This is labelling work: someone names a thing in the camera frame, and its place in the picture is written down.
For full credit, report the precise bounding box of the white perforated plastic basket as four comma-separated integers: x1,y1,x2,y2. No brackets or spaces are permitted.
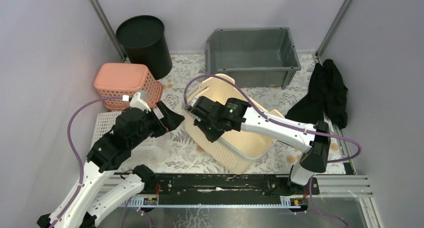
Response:
91,111,171,171

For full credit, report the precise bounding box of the cream perforated plastic basket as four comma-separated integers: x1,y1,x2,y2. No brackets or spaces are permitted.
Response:
184,74,275,174

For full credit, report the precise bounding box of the pink perforated plastic basket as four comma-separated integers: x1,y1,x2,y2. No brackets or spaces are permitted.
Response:
93,63,163,108

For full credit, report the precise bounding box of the large black cylindrical container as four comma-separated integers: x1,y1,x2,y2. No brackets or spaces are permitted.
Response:
115,15,173,80

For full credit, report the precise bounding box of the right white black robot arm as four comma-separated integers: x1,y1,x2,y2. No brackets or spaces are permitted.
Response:
185,96,331,194

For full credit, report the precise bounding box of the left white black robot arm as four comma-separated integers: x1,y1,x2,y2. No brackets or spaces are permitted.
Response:
37,101,185,228

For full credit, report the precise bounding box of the grey plastic storage bin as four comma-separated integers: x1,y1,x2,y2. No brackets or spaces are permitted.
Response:
205,27,301,89

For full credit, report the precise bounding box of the black crumpled cloth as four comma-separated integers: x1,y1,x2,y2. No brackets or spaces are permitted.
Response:
285,59,348,129

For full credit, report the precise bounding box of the aluminium frame rail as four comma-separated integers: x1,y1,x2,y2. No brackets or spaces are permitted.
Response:
96,173,374,209

